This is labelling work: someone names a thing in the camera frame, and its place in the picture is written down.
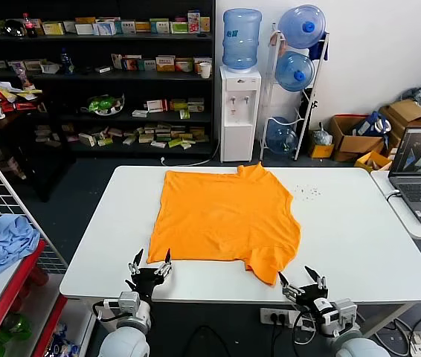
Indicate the orange t-shirt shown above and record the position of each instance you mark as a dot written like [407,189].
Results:
[225,223]

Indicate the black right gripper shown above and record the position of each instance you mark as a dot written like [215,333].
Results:
[309,294]

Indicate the clear plastic bag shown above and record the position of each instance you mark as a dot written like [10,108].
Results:
[323,137]

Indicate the dark brown table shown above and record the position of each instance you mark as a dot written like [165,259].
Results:
[47,156]

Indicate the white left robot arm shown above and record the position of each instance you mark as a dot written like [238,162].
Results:
[125,342]

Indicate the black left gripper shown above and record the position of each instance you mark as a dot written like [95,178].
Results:
[146,279]

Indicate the blue white medicine box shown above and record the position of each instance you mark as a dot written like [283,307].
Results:
[104,28]

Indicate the orange white medicine box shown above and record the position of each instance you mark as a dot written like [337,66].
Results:
[166,64]

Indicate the blue jug with label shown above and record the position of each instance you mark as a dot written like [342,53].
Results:
[240,41]

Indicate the open cardboard box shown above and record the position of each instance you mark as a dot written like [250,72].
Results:
[355,145]

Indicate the large cardboard box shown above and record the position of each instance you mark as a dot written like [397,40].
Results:
[404,111]

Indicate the crumpled light blue cloth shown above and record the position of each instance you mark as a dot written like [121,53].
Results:
[2,241]

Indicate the teal white medicine box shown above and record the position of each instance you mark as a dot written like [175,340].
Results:
[160,26]

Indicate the shiny black helmet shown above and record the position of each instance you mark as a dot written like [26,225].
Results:
[13,28]

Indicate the red snack packet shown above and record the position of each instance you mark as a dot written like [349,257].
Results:
[21,106]

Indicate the blue water jug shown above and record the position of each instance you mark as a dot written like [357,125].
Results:
[296,29]
[279,139]
[288,70]

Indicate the yellow snack packet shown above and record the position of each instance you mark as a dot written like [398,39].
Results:
[32,93]

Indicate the pink blue tall box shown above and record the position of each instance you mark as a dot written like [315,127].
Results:
[193,22]

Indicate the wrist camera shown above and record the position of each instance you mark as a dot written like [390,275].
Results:
[346,310]
[128,302]

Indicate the black shelf unit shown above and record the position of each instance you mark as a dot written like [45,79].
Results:
[140,77]

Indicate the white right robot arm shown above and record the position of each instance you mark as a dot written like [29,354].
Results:
[359,346]

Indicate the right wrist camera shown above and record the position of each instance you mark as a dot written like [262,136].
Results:
[346,310]

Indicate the white paper cup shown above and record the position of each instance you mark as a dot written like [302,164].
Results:
[205,70]

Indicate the bowl of green snacks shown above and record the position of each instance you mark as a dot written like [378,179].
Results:
[102,104]

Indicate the blue tote bag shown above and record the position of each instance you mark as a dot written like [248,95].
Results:
[366,126]

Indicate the green white medicine box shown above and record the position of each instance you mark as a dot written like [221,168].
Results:
[179,27]

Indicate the yellow green medicine box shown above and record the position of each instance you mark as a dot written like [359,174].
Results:
[53,28]

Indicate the white metal jug rack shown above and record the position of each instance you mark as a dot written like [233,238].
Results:
[307,115]

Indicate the yellow open box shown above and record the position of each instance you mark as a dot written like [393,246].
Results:
[366,161]

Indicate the cream medicine box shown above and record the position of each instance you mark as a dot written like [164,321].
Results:
[87,139]

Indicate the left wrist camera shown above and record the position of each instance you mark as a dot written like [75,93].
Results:
[128,302]

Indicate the white folding table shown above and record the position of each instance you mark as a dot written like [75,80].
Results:
[344,241]

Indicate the white water dispenser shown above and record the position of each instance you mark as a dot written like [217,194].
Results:
[237,141]

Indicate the small yellow box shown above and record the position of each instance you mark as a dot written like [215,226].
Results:
[322,151]

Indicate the cola bottle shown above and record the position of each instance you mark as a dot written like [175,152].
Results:
[30,28]

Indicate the white paper sheet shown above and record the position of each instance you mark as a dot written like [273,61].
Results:
[4,85]

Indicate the pink clear bottle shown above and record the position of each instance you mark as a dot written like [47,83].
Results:
[22,74]

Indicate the white open tray box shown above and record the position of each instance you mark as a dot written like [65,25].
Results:
[50,67]

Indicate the small white side table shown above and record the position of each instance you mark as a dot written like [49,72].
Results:
[411,230]

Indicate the red white medicine box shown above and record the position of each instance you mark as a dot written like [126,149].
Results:
[157,105]

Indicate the blue drink bottle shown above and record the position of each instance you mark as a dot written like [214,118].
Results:
[67,63]

